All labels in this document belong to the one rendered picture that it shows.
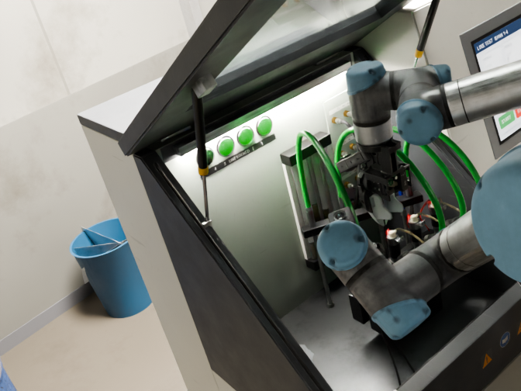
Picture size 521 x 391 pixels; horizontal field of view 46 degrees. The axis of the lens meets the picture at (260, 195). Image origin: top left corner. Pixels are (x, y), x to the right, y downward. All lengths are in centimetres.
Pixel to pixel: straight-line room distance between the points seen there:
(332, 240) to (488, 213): 36
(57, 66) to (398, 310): 277
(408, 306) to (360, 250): 10
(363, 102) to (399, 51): 47
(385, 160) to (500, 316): 47
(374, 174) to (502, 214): 68
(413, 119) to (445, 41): 63
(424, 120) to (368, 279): 28
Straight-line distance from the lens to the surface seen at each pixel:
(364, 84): 118
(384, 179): 125
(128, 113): 151
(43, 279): 361
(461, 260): 95
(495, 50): 179
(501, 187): 59
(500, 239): 62
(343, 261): 92
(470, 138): 170
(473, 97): 106
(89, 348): 337
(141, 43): 371
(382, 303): 93
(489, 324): 148
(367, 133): 122
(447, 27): 167
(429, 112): 104
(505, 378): 164
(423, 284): 95
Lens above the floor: 195
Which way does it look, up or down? 28 degrees down
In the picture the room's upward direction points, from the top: 15 degrees counter-clockwise
